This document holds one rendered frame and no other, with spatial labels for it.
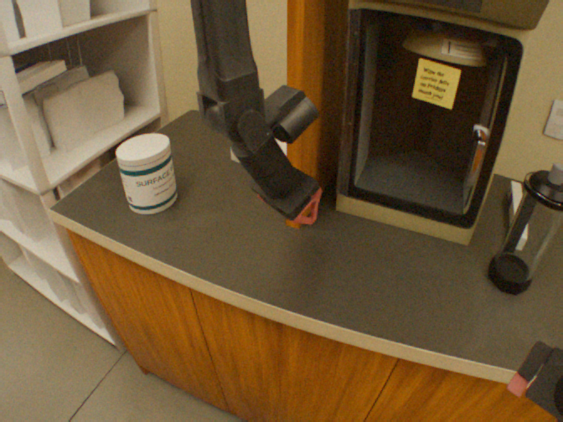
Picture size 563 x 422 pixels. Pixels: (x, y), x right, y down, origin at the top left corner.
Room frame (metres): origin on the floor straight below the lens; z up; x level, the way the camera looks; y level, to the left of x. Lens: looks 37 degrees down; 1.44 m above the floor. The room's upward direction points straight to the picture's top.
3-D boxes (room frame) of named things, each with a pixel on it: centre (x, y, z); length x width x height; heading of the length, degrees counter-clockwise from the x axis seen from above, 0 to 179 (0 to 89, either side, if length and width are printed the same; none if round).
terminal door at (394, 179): (0.59, -0.26, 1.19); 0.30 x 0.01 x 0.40; 66
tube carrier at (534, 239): (0.43, -0.47, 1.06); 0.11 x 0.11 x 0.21
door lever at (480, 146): (0.52, -0.35, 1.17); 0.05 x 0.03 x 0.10; 156
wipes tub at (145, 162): (0.71, 0.31, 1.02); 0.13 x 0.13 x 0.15
